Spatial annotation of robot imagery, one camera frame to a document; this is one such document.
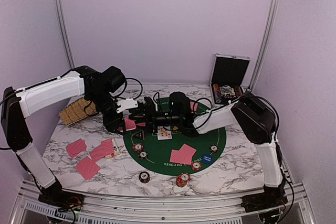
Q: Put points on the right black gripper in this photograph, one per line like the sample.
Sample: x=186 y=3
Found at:
x=149 y=117

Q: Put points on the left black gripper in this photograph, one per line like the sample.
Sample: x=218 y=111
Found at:
x=111 y=123

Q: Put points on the red playing card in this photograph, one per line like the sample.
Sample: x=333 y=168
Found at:
x=129 y=124

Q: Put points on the nine of hearts card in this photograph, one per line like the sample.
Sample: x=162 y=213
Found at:
x=164 y=133

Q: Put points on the red playing card deck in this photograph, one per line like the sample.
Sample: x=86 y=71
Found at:
x=104 y=149

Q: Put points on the black triangular dealer button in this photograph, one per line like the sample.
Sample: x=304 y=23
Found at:
x=139 y=135

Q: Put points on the red card pile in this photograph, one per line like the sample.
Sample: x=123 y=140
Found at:
x=87 y=168
x=76 y=147

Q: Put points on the blue small blind button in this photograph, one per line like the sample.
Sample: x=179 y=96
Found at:
x=207 y=158

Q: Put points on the red card pile front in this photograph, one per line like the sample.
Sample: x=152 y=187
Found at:
x=87 y=168

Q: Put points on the black poker chip stack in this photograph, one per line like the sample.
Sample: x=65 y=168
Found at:
x=144 y=177

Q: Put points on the red poker chip stack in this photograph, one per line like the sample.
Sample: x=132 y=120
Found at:
x=182 y=179

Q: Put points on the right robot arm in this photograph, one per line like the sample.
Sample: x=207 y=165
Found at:
x=257 y=118

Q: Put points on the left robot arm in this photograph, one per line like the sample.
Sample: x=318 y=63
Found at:
x=17 y=105

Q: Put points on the playing card box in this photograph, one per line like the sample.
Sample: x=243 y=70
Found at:
x=115 y=151

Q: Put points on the woven bamboo tray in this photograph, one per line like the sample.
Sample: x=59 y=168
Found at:
x=77 y=111

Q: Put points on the round green poker mat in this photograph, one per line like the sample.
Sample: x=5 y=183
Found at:
x=159 y=152

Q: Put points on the aluminium poker chip case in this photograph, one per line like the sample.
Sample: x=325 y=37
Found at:
x=227 y=76

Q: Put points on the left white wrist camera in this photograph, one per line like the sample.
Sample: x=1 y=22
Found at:
x=126 y=104

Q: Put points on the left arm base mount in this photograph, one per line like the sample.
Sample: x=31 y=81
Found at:
x=64 y=200

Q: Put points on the front aluminium rail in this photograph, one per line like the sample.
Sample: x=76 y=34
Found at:
x=100 y=208

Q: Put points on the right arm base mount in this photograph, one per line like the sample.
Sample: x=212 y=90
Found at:
x=261 y=201

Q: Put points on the right aluminium frame post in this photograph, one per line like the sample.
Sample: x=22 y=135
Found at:
x=264 y=43

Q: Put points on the aluminium frame post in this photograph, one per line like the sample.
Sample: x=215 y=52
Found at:
x=64 y=34
x=264 y=43

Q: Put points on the left aluminium frame post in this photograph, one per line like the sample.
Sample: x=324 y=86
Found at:
x=64 y=34

